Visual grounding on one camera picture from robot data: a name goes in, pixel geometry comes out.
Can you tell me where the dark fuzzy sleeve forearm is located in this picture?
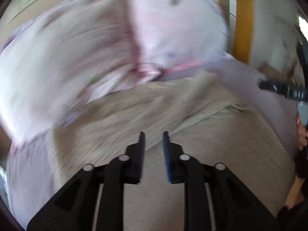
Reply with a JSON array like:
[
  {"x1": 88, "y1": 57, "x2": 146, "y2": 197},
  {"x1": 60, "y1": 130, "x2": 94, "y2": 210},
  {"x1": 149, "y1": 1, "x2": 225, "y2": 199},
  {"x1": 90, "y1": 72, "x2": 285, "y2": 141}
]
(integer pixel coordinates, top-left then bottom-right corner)
[{"x1": 277, "y1": 146, "x2": 307, "y2": 226}]

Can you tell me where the person's right hand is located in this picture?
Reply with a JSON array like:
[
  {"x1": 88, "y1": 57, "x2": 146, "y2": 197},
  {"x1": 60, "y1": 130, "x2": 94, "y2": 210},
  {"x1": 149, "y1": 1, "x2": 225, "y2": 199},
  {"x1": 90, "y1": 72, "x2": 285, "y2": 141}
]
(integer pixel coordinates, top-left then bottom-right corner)
[{"x1": 296, "y1": 113, "x2": 307, "y2": 151}]

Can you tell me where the lavender textured bed sheet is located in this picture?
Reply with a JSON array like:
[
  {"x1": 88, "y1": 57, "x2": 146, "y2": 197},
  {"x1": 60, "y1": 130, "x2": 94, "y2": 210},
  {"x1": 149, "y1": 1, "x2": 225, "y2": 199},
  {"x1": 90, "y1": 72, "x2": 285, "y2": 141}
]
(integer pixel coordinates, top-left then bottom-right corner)
[{"x1": 6, "y1": 59, "x2": 298, "y2": 227}]

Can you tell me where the wooden framed wardrobe door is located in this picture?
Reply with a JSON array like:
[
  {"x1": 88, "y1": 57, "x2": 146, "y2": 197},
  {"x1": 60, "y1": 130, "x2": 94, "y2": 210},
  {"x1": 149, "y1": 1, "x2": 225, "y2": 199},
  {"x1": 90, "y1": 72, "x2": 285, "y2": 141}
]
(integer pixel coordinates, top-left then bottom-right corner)
[{"x1": 218, "y1": 0, "x2": 254, "y2": 64}]

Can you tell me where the pink floral pillow right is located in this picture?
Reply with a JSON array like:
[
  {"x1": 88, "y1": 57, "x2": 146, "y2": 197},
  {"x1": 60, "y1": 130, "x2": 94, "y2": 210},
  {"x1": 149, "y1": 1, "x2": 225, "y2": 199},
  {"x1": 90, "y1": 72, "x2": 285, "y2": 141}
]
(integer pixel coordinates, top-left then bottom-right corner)
[{"x1": 127, "y1": 0, "x2": 229, "y2": 76}]

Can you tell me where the pink floral pillow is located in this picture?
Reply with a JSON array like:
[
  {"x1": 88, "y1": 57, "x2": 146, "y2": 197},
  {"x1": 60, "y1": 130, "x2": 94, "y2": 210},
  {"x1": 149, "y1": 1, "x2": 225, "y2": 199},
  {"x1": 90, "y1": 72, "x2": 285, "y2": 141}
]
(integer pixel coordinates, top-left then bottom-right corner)
[
  {"x1": 127, "y1": 0, "x2": 229, "y2": 76},
  {"x1": 0, "y1": 0, "x2": 145, "y2": 142}
]

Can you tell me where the pink floral pillow left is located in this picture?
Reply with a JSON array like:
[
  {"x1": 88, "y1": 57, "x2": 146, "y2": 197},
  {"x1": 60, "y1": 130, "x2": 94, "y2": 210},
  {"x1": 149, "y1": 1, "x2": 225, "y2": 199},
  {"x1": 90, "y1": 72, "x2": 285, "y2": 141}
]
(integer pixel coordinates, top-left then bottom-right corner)
[{"x1": 0, "y1": 0, "x2": 145, "y2": 142}]

